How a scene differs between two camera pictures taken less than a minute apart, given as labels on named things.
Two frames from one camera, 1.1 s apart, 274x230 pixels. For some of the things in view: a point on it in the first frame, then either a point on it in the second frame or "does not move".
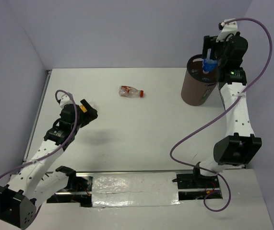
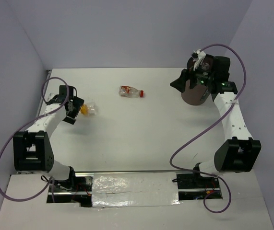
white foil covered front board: (154, 200) does not move
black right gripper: (210, 42) -> (180, 83)
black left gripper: (89, 116) -> (77, 102)
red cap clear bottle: (130, 92) does not move
